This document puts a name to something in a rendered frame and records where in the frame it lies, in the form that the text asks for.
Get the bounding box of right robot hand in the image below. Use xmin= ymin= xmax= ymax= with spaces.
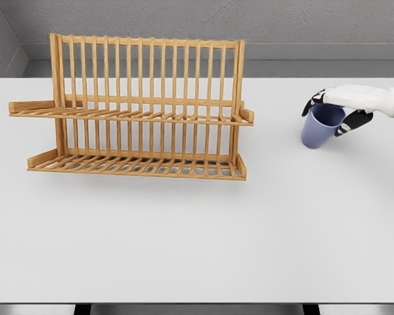
xmin=301 ymin=84 xmax=376 ymax=138

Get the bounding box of blue cup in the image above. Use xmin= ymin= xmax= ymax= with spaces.
xmin=301 ymin=102 xmax=347 ymax=150

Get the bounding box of wooden two-tier dish rack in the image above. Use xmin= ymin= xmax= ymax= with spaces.
xmin=8 ymin=32 xmax=255 ymax=182

